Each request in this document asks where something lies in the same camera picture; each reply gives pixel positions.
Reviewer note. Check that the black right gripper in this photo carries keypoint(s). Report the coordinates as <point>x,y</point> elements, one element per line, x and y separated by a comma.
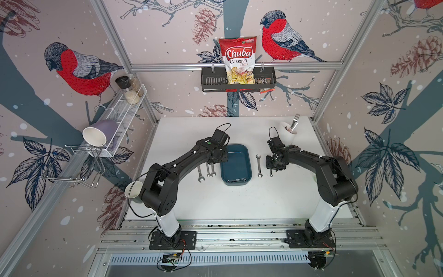
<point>269,165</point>

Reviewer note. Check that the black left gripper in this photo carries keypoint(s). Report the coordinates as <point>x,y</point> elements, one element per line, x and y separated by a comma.
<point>225,157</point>

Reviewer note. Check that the medium silver wrench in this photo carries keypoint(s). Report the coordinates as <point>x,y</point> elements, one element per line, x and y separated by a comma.
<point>258,158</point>

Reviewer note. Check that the teal plastic storage box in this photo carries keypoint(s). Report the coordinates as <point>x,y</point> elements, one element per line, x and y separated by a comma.
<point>237,170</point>

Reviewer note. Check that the large silver wrench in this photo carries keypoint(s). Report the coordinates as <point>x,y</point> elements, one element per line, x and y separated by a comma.
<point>200,174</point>

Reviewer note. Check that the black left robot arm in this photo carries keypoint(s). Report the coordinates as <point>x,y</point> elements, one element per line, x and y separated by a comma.
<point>160,187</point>

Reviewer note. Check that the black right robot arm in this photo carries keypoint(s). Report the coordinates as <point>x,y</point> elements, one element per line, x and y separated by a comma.
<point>335,184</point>

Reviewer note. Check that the white cutlery cup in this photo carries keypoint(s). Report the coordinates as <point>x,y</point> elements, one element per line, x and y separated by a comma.
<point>285,134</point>

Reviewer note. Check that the silver fork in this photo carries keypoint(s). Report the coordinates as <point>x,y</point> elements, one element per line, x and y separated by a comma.
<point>294,123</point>

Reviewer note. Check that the red Chuba chips bag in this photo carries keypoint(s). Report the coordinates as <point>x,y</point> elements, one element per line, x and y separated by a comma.
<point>239,58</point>

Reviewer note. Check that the small circuit board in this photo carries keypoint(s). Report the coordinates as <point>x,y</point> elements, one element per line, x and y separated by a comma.
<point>171,258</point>

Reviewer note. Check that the black lid spice jar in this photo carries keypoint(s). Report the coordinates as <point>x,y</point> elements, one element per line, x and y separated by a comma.
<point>129,93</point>

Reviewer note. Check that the purple mug white inside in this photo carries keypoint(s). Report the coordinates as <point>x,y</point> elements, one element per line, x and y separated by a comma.
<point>100,133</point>

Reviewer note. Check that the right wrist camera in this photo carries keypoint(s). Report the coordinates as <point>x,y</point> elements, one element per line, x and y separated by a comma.
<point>275,144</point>

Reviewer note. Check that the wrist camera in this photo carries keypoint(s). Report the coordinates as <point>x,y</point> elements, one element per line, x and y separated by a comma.
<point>275,144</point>
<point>220,135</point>

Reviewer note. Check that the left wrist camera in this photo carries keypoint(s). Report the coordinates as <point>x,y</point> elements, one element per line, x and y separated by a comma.
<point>220,135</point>

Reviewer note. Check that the black wire wall basket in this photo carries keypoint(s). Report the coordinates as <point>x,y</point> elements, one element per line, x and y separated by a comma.
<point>216,80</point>

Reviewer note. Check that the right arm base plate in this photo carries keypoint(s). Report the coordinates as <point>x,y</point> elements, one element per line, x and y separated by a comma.
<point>308,238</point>

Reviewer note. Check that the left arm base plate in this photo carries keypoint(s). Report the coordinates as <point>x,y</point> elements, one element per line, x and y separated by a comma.
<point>181,240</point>

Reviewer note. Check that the white wire wall shelf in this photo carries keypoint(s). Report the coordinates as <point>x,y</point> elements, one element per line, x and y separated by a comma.
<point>123,113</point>

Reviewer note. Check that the metal wire cup rack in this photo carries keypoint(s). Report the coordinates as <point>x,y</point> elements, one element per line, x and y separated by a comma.
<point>75,165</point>

